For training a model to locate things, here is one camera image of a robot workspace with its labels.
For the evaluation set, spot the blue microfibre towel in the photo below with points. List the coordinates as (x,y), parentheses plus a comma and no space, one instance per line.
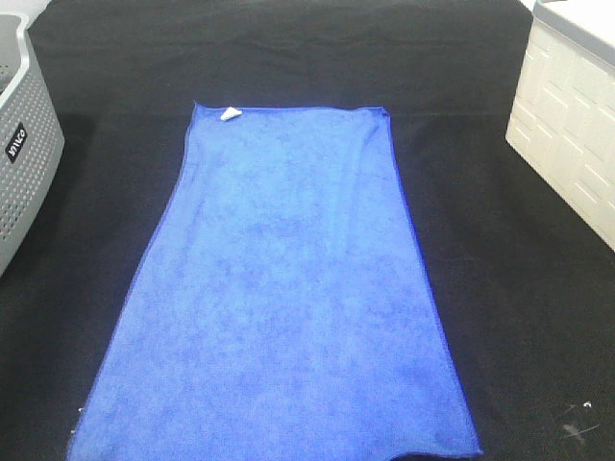
(282,309)

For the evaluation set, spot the black table cloth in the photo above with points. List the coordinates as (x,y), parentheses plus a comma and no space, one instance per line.
(524,289)

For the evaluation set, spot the white slotted storage box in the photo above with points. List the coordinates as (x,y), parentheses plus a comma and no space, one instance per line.
(562,118)

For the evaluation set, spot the clear tape strip left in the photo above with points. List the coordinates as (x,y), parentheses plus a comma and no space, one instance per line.
(79,416)

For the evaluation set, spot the clear tape strip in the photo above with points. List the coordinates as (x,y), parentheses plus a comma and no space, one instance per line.
(79,416)
(575,423)

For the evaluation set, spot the grey perforated laundry basket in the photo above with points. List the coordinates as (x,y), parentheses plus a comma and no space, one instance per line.
(31,136)

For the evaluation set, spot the clear tape strip right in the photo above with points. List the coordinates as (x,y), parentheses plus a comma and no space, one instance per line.
(575,423)

